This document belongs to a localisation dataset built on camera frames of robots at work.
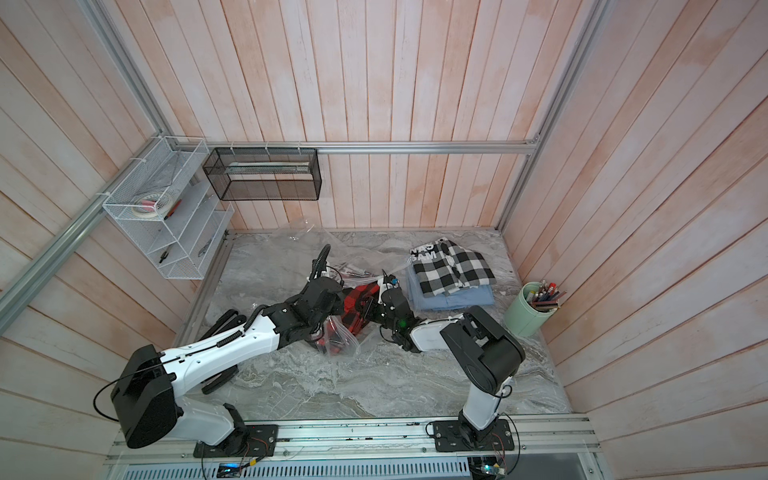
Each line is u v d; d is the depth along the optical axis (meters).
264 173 1.03
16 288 0.52
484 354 0.48
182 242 0.78
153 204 0.73
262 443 0.73
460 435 0.66
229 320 0.93
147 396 0.40
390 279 0.83
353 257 0.93
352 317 0.88
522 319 0.83
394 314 0.73
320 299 0.60
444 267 1.02
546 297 0.81
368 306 0.86
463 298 0.98
